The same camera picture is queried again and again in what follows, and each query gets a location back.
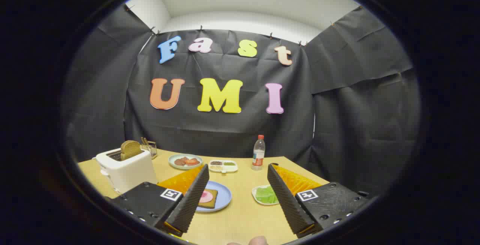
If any black backdrop cloth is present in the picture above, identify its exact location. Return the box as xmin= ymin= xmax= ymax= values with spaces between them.
xmin=62 ymin=5 xmax=420 ymax=200

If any blue plate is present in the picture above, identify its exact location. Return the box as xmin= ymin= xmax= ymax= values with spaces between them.
xmin=195 ymin=180 xmax=232 ymax=213

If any small wire basket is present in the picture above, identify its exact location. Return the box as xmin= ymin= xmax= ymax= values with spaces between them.
xmin=140 ymin=137 xmax=158 ymax=159

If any clear bottle with red cap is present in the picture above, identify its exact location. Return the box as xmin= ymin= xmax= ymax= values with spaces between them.
xmin=252 ymin=135 xmax=266 ymax=171

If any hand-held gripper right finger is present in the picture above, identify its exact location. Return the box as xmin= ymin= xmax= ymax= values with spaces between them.
xmin=267 ymin=163 xmax=372 ymax=239

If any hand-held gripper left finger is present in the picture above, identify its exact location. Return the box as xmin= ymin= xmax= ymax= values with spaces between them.
xmin=107 ymin=164 xmax=210 ymax=237

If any white divided seed tray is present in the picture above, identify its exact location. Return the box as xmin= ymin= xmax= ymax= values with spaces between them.
xmin=208 ymin=160 xmax=238 ymax=173

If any white toaster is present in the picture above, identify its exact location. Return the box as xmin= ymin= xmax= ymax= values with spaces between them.
xmin=93 ymin=148 xmax=158 ymax=194

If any pale green plate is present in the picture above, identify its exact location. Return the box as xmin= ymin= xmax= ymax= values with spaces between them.
xmin=168 ymin=154 xmax=203 ymax=170

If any brown toast slice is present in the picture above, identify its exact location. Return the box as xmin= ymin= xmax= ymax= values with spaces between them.
xmin=120 ymin=140 xmax=143 ymax=161

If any green lettuce leaf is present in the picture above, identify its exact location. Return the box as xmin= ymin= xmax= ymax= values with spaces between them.
xmin=255 ymin=186 xmax=279 ymax=204

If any bread slice on plate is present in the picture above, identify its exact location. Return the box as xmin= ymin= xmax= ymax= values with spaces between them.
xmin=198 ymin=189 xmax=218 ymax=209

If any white square plate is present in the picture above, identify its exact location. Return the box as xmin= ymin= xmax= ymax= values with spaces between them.
xmin=252 ymin=185 xmax=280 ymax=206

